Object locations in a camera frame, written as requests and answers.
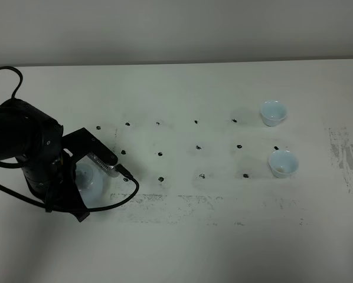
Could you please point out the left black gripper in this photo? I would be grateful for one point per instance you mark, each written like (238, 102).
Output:
(46, 171)

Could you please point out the pale blue porcelain teapot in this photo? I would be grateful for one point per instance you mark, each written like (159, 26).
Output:
(89, 181)

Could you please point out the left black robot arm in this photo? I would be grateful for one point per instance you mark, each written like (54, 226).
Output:
(14, 137)

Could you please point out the near pale blue teacup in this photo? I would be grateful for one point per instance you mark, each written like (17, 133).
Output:
(283, 163)

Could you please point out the pale blue teacup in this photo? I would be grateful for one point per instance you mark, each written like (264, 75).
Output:
(283, 163)
(273, 113)

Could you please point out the far pale blue teacup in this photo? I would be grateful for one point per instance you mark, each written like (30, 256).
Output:
(273, 113)

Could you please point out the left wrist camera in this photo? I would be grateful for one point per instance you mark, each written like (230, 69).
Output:
(82, 143)

